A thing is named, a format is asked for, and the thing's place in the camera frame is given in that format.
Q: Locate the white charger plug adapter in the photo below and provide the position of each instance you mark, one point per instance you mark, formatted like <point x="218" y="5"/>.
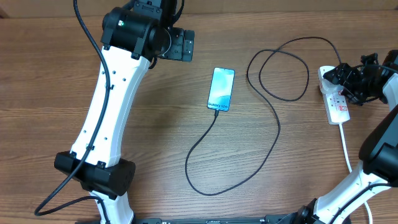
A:
<point x="327" y="87"/>

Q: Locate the white power strip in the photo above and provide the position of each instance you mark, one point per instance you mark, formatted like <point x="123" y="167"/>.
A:
<point x="335" y="103"/>

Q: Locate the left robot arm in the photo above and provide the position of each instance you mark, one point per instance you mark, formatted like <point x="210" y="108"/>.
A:
<point x="134" y="37"/>

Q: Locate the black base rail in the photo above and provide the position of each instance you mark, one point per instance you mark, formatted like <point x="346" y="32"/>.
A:
<point x="268" y="219"/>

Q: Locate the Galaxy smartphone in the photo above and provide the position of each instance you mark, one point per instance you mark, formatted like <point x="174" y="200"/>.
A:
<point x="221" y="89"/>

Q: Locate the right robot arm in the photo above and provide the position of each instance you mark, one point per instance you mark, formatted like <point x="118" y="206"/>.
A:
<point x="377" y="167"/>

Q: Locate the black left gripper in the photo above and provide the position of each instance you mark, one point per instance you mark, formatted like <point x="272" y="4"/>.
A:
<point x="178" y="52"/>

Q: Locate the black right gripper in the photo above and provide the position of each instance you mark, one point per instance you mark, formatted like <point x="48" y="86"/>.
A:
<point x="339" y="71"/>

